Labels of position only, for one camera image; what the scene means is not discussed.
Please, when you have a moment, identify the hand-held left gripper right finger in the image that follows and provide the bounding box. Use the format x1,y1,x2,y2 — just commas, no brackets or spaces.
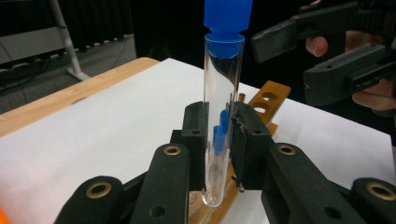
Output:
228,101,276,191

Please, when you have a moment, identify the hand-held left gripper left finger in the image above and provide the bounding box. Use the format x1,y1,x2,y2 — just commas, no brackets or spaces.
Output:
170,101,209,191

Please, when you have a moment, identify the wooden test tube rack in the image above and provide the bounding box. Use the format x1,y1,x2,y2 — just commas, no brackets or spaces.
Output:
186,79,292,224

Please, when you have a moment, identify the white table mat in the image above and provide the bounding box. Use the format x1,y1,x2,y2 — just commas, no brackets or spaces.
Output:
0,57,396,224

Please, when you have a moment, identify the grey metal stand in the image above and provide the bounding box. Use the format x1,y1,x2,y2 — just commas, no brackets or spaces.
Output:
0,0,92,82

